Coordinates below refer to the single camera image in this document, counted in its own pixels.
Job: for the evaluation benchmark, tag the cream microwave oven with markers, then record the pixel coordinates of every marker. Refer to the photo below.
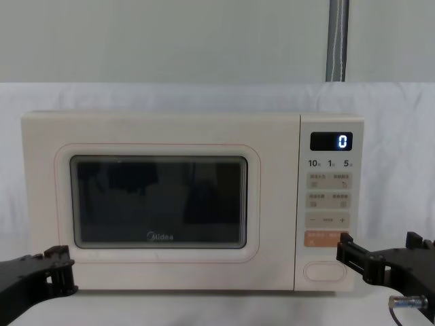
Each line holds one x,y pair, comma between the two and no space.
170,129

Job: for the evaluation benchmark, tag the white table cloth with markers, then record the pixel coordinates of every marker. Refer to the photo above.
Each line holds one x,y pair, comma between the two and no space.
217,307

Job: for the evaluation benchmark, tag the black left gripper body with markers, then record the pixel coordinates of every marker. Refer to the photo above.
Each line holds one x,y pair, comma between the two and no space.
23,278

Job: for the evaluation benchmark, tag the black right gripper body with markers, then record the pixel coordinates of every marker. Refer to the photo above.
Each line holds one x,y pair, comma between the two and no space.
414,271

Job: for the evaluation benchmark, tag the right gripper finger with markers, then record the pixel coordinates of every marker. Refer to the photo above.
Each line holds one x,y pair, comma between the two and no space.
419,242
360,254

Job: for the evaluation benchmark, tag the oven control panel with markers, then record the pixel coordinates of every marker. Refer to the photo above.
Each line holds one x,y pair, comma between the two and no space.
328,183

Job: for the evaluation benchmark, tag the white curtain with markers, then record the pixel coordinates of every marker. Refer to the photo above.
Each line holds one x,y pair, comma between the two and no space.
170,34

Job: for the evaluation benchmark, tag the grey striped post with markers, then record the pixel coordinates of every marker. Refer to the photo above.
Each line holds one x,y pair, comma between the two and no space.
337,40

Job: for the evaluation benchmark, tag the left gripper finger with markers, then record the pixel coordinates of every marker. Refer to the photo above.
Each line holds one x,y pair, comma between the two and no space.
63,271

